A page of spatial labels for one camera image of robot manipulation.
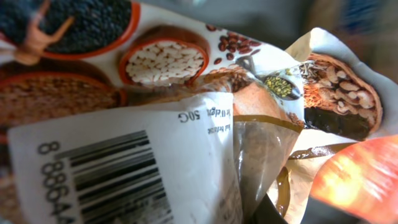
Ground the beige snack pouch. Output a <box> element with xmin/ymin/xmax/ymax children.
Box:
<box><xmin>1</xmin><ymin>1</ymin><xmax>397</xmax><ymax>223</ymax></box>

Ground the orange tissue pack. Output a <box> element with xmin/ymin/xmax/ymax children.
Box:
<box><xmin>310</xmin><ymin>135</ymin><xmax>397</xmax><ymax>223</ymax></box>

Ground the grey plastic mesh basket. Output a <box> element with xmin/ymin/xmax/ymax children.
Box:
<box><xmin>147</xmin><ymin>0</ymin><xmax>397</xmax><ymax>81</ymax></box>

